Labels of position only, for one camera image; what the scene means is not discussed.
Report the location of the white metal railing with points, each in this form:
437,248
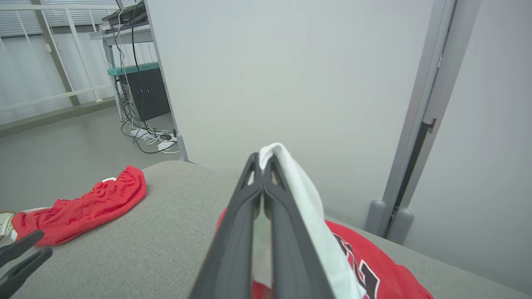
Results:
50,97

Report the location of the white metal desk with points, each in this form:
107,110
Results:
124,35

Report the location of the white power strip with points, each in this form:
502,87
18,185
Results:
143,133

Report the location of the grey metal partition post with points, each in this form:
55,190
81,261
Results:
419,104

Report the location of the beige rubber slipper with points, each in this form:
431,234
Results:
6,226

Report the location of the grey cylindrical post foot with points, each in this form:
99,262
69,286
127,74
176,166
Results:
401,226
375,218

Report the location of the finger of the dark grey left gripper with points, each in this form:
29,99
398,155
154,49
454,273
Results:
25,270
20,247

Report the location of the black computer tower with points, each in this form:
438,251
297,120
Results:
151,95

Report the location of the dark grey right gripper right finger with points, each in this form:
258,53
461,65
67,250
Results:
291,257

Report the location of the red jersey with white sleeves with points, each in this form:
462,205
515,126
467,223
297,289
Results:
399,278

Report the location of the red shorts with white stripe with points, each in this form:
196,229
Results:
83,211

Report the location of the dark equipment on desk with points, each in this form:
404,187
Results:
129,14

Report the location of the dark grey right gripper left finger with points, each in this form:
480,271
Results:
232,249

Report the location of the teal shelf board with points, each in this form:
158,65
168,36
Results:
133,68

